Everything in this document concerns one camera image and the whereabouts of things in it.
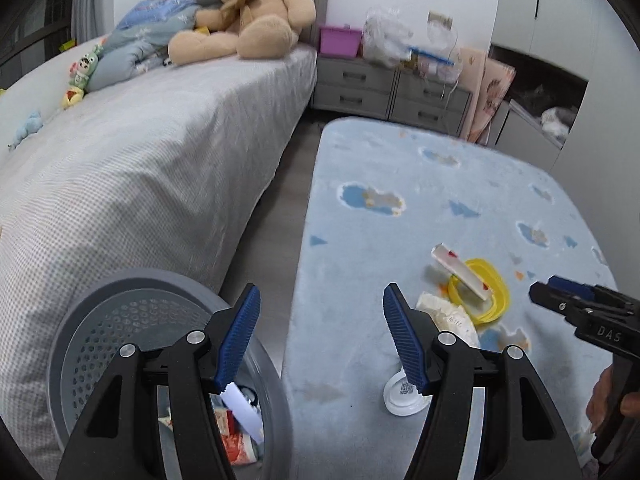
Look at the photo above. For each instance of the grey drawer nightstand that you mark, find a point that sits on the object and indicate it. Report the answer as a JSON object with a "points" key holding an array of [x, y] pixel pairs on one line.
{"points": [[353, 86]]}

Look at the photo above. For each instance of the large tan teddy bear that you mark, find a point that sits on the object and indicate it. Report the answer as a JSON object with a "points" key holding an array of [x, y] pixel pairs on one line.
{"points": [[251, 29]]}

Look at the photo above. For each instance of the bed with grey checked sheet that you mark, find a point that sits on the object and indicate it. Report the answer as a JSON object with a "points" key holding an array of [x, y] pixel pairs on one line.
{"points": [[161, 171]]}

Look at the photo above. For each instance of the small blue plush toy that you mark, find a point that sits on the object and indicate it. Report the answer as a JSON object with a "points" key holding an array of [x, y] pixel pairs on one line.
{"points": [[32, 124]]}

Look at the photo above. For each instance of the blue folded quilt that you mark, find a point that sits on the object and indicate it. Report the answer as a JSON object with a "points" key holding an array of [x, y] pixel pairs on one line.
{"points": [[139, 42]]}

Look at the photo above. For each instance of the blue patterned fleece table cloth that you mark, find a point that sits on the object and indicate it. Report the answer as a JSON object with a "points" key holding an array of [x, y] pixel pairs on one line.
{"points": [[382, 197]]}

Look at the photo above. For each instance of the grey perforated trash basket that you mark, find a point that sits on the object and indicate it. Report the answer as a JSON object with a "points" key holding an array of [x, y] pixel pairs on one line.
{"points": [[152, 309]]}

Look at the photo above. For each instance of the orange snack wrapper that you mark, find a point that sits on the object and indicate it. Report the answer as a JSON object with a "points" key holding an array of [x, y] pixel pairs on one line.
{"points": [[450, 261]]}

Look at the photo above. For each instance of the person's right hand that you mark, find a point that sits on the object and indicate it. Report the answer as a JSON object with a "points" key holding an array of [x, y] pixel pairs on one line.
{"points": [[598, 407]]}

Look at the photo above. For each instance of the clear plastic bag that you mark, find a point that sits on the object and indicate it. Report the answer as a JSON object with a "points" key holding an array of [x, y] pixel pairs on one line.
{"points": [[385, 37], [440, 37]]}

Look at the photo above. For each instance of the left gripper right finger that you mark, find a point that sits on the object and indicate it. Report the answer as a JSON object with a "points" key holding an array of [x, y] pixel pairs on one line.
{"points": [[522, 437]]}

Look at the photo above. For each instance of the purple storage box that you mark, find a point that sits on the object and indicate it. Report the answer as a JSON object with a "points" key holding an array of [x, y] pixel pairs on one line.
{"points": [[339, 42]]}

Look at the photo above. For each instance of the red white paper cup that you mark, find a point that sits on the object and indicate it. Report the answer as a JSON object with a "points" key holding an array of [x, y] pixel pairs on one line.
{"points": [[238, 445]]}

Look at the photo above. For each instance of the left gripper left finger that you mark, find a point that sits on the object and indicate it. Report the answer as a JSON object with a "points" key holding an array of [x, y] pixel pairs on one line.
{"points": [[117, 435]]}

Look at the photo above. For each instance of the pink cartoon board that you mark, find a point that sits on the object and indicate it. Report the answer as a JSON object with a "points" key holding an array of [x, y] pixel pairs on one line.
{"points": [[488, 81]]}

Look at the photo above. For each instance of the white round lid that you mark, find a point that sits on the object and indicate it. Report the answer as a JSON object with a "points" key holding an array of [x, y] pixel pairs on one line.
{"points": [[402, 398]]}

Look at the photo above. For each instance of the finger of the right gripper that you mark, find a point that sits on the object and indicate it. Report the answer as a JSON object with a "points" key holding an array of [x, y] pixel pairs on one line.
{"points": [[570, 307], [582, 291]]}

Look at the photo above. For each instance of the white green milk carton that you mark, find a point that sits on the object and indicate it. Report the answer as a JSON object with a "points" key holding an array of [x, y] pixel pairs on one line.
{"points": [[244, 412]]}

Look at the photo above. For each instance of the small green doll toy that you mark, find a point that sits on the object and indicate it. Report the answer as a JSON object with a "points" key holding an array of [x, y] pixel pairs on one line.
{"points": [[80, 75]]}

